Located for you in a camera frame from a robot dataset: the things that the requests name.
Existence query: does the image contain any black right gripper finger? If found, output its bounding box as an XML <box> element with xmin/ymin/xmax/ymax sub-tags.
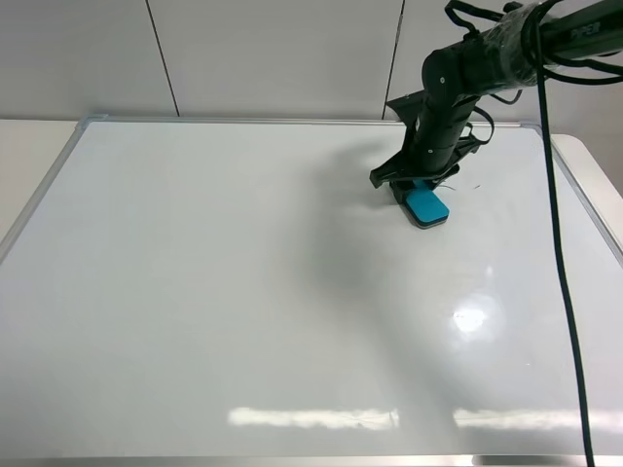
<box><xmin>389</xmin><ymin>182</ymin><xmax>414</xmax><ymax>214</ymax></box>

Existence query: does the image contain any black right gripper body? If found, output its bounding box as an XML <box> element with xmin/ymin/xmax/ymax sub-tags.
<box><xmin>369</xmin><ymin>130</ymin><xmax>475</xmax><ymax>189</ymax></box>

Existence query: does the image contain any blue whiteboard eraser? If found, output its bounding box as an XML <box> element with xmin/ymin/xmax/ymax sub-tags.
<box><xmin>403</xmin><ymin>181</ymin><xmax>450</xmax><ymax>229</ymax></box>

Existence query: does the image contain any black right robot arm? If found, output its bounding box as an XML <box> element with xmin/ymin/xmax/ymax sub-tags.
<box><xmin>369</xmin><ymin>1</ymin><xmax>622</xmax><ymax>203</ymax></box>

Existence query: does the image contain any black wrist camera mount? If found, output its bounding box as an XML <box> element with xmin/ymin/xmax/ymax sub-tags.
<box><xmin>385</xmin><ymin>90</ymin><xmax>426</xmax><ymax>129</ymax></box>

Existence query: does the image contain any black cable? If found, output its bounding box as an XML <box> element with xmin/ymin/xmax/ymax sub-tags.
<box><xmin>445</xmin><ymin>0</ymin><xmax>623</xmax><ymax>467</ymax></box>

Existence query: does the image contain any white whiteboard with aluminium frame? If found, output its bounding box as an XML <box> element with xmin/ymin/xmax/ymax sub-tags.
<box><xmin>0</xmin><ymin>114</ymin><xmax>623</xmax><ymax>467</ymax></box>

